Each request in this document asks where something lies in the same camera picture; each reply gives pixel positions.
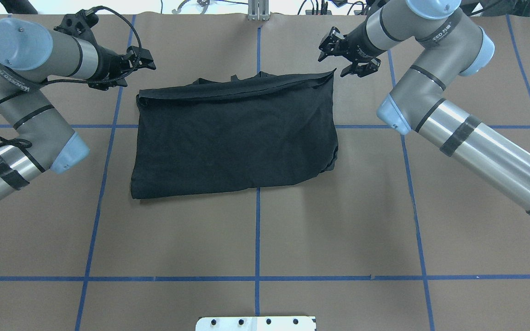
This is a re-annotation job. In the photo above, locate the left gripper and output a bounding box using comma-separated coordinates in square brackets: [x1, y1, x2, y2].
[91, 45, 156, 90]

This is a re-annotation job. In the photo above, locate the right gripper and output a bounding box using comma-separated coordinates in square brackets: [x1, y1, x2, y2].
[318, 21, 383, 78]

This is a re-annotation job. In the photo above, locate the black printed t-shirt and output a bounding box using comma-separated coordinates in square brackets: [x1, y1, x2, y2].
[130, 71, 339, 200]

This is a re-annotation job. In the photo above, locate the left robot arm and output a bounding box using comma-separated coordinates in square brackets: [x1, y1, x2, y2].
[0, 7, 156, 201]

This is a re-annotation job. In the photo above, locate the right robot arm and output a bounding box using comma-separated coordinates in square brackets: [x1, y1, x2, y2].
[318, 0, 530, 216]

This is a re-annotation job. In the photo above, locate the brown paper table cover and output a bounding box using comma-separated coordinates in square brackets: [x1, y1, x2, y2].
[0, 12, 530, 331]

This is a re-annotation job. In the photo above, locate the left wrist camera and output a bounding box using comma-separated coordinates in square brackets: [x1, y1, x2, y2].
[53, 9, 99, 43]

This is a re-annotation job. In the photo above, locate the aluminium frame post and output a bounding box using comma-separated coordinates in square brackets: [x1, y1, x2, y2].
[247, 0, 271, 21]

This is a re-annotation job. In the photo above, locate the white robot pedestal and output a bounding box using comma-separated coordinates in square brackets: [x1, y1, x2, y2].
[195, 315, 317, 331]

